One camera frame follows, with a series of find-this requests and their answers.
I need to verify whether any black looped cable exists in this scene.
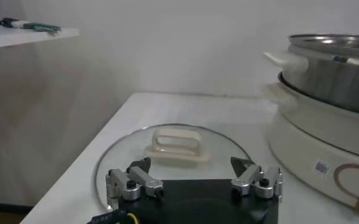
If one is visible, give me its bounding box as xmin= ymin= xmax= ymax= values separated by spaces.
xmin=0 ymin=17 xmax=18 ymax=28

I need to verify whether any glass lid with cream handle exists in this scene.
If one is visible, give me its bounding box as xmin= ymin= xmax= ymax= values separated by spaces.
xmin=94 ymin=123 xmax=253 ymax=214

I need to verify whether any white side table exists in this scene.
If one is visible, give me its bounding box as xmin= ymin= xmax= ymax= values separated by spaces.
xmin=0 ymin=26 xmax=80 ymax=220

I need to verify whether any green tool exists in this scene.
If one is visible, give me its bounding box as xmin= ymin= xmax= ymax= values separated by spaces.
xmin=23 ymin=22 xmax=62 ymax=35

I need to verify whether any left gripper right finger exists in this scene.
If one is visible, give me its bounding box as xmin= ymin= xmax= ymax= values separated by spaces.
xmin=230 ymin=156 xmax=284 ymax=202

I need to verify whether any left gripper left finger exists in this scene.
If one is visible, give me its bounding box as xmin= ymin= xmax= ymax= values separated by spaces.
xmin=105 ymin=156 xmax=165 ymax=211

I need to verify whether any perforated steel steamer basket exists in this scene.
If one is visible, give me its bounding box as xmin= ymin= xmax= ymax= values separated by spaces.
xmin=263 ymin=33 xmax=359 ymax=116

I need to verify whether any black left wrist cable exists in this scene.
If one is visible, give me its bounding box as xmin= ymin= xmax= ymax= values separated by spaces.
xmin=86 ymin=209 xmax=140 ymax=224

